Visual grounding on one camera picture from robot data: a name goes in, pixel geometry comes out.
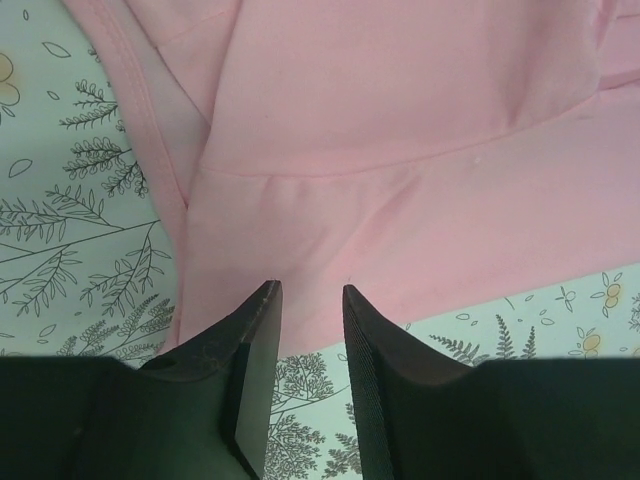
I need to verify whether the floral patterned table mat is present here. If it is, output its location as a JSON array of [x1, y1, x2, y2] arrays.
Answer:
[[1, 1, 639, 479]]

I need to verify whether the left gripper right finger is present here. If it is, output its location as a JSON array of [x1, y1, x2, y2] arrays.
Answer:
[[342, 285, 639, 479]]

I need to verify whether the pink t-shirt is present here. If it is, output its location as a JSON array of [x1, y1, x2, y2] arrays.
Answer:
[[67, 1, 639, 356]]

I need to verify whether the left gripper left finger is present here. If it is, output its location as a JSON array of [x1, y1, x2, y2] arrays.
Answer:
[[1, 281, 283, 479]]

